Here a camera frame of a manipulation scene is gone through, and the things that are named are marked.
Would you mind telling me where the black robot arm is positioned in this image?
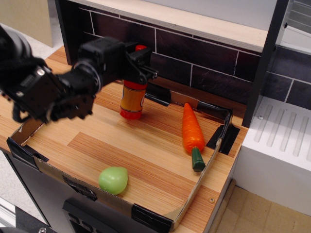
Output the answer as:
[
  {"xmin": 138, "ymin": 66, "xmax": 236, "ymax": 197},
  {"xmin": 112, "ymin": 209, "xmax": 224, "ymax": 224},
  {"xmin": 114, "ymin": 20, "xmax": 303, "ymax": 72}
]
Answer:
[{"xmin": 0, "ymin": 29, "xmax": 157, "ymax": 123}]

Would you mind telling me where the green toy pear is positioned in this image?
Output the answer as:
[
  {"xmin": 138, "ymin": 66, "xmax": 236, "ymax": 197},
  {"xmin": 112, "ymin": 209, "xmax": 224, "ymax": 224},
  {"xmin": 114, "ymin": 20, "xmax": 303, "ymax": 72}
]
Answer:
[{"xmin": 98, "ymin": 166, "xmax": 128, "ymax": 195}]

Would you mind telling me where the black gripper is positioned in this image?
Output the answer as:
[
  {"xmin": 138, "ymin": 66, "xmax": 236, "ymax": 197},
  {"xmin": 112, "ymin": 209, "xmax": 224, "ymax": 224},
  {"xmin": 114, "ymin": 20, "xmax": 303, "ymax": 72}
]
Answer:
[{"xmin": 77, "ymin": 37, "xmax": 158, "ymax": 85}]

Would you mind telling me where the orange toy carrot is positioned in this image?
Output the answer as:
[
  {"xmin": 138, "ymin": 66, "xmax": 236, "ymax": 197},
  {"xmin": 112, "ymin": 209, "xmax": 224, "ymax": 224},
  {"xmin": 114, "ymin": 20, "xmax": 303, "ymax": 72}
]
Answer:
[{"xmin": 182, "ymin": 102, "xmax": 206, "ymax": 172}]

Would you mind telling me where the wooden shelf with black posts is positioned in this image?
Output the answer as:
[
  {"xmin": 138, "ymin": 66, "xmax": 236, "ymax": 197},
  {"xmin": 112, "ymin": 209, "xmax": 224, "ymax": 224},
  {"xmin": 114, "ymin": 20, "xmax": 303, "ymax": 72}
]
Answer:
[{"xmin": 55, "ymin": 0, "xmax": 276, "ymax": 127}]

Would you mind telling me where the red yellow hot sauce bottle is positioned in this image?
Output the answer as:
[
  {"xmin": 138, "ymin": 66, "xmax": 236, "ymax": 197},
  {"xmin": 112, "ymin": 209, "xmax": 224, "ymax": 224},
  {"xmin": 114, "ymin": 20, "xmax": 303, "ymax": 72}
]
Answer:
[{"xmin": 119, "ymin": 44, "xmax": 148, "ymax": 120}]

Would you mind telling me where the cardboard fence with black tape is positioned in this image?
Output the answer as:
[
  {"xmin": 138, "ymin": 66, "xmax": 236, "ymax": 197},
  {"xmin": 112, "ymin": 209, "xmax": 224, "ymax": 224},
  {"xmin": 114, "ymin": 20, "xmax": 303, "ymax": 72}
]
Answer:
[{"xmin": 0, "ymin": 82, "xmax": 246, "ymax": 233}]

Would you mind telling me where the white toy sink drainboard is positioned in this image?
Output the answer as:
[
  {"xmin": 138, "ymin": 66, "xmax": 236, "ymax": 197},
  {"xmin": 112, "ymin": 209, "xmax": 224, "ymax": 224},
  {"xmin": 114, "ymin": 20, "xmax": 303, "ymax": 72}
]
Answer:
[{"xmin": 233, "ymin": 97, "xmax": 311, "ymax": 215}]

